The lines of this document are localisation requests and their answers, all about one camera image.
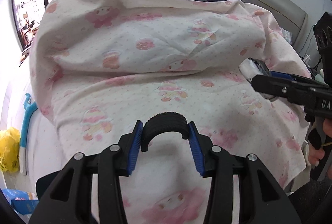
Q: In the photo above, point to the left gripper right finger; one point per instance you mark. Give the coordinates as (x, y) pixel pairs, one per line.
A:
(241, 188)

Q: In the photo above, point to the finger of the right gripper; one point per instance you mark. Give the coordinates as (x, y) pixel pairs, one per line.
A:
(295, 95)
(279, 79)

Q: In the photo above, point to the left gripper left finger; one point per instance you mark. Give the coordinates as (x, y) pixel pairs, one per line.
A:
(87, 189)

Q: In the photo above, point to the black tissue packet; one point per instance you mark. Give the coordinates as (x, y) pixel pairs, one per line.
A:
(259, 77)

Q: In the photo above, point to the black curved rubber piece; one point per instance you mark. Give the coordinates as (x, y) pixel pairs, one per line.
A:
(163, 123)

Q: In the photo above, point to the dark green trash bin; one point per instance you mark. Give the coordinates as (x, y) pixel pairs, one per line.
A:
(43, 183)

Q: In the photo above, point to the person's right hand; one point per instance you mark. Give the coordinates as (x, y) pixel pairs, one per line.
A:
(316, 155)

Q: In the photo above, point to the blue snack bag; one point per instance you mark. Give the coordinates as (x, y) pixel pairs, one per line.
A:
(23, 202)

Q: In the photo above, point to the white mattress sheet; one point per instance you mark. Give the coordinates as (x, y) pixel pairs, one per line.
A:
(44, 150)

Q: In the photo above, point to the yellow plastic bag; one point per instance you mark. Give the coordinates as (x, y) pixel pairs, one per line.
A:
(9, 150)

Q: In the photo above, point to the blue plush toy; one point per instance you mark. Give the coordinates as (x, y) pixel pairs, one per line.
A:
(30, 107)

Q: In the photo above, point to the pink cartoon print quilt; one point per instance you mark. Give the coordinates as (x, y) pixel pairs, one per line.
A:
(99, 66)

